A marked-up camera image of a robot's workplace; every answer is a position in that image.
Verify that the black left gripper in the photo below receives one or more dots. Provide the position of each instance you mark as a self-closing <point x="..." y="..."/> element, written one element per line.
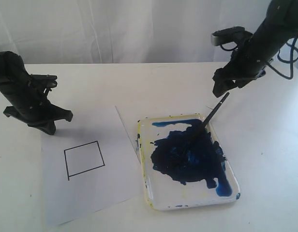
<point x="31" y="106"/>

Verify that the white paint tray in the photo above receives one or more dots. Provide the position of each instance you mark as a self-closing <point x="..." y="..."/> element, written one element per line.
<point x="181" y="173"/>

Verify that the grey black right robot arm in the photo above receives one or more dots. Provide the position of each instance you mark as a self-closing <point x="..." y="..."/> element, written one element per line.
<point x="279" y="26"/>

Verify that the white backdrop curtain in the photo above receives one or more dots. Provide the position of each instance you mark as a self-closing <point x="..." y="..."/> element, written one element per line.
<point x="122" y="31"/>

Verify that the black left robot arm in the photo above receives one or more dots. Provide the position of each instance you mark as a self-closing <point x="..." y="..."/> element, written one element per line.
<point x="12" y="71"/>

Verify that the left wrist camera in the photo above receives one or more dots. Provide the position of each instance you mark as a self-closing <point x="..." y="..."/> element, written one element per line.
<point x="44" y="83"/>

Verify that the black paintbrush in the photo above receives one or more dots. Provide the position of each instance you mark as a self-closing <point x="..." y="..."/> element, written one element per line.
<point x="201" y="126"/>

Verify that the white paper with square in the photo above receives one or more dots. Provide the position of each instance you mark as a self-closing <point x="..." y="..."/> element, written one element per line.
<point x="89" y="164"/>

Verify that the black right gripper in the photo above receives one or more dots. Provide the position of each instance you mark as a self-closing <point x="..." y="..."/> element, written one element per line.
<point x="247" y="63"/>

